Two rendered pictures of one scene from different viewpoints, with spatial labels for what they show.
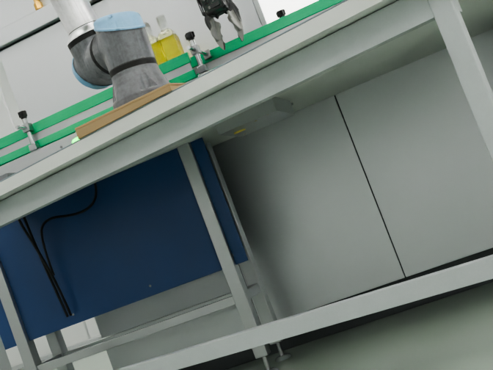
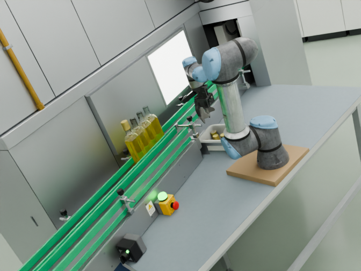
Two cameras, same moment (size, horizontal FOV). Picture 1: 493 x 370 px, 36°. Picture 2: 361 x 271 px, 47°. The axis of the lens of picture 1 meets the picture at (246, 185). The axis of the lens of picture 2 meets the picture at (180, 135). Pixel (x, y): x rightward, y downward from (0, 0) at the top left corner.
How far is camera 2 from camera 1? 2.72 m
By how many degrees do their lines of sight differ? 68
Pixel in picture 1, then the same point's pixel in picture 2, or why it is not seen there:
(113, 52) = (277, 138)
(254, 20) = (161, 102)
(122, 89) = (283, 155)
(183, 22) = (132, 107)
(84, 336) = not seen: outside the picture
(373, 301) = (343, 207)
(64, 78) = (65, 159)
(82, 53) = (248, 141)
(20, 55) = (28, 149)
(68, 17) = (243, 123)
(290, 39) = (339, 121)
